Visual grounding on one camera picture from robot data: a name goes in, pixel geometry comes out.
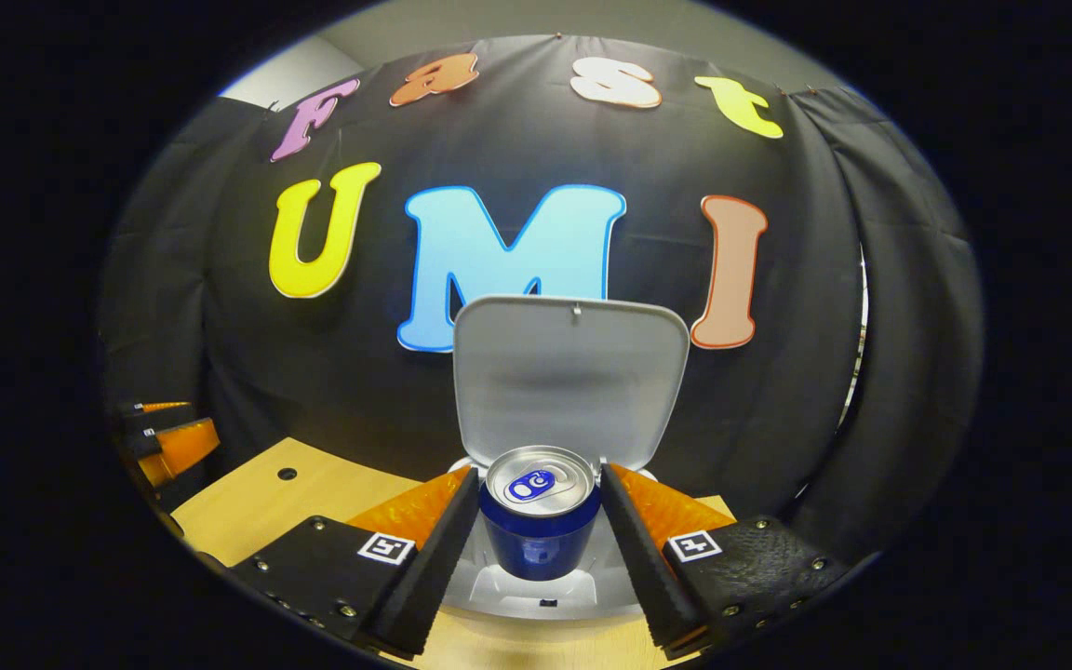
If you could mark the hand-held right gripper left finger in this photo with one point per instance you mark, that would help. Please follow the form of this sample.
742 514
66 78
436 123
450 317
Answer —
438 568

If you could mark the wooden desktop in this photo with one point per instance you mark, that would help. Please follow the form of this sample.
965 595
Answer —
313 502

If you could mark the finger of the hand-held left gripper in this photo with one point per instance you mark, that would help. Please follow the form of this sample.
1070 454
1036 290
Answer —
154 413
178 447

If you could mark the black backdrop cloth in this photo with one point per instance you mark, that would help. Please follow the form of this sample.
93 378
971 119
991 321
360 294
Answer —
359 391

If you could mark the blue pop can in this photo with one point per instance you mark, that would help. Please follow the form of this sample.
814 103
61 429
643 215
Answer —
536 549

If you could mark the white desktop garbage bin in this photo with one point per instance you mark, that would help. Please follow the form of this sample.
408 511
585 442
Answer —
573 372

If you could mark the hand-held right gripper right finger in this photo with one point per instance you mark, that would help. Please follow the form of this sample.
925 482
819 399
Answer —
643 568

